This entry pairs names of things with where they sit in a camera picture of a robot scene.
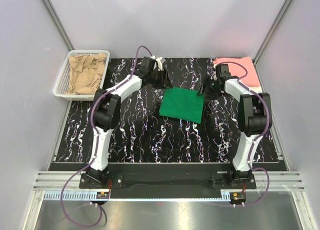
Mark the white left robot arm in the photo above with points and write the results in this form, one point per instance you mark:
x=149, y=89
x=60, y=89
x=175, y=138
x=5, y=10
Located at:
x=106, y=111

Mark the aluminium frame post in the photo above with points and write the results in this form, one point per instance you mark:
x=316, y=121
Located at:
x=57, y=23
x=276, y=23

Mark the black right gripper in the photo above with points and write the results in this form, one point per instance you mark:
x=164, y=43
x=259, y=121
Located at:
x=206, y=85

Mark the right aluminium frame post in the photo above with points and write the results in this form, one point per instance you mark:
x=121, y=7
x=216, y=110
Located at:
x=276, y=23

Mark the folded pink t shirt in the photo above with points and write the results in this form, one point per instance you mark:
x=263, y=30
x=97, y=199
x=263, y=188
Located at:
x=242, y=68

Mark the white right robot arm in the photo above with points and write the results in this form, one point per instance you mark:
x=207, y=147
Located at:
x=254, y=117

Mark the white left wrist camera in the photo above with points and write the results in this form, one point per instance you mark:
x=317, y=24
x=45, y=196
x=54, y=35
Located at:
x=158, y=63

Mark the white slotted cable duct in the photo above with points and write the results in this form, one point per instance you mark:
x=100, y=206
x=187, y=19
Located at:
x=118, y=195

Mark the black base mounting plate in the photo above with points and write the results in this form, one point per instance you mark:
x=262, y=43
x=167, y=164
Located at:
x=200, y=178

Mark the folded cream t shirt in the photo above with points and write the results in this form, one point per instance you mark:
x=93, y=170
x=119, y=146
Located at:
x=257, y=89

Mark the white plastic basket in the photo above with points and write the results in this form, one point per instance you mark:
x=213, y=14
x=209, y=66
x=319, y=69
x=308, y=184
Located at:
x=62, y=84

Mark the beige crumpled t shirt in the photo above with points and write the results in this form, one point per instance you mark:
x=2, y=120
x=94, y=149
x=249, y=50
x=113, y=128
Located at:
x=85, y=74

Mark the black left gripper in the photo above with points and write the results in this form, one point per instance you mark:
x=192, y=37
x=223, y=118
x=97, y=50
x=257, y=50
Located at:
x=161, y=77

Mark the green t shirt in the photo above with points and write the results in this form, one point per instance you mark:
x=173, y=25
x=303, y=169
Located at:
x=183, y=104

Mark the left aluminium frame post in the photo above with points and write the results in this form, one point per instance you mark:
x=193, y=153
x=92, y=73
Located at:
x=57, y=23

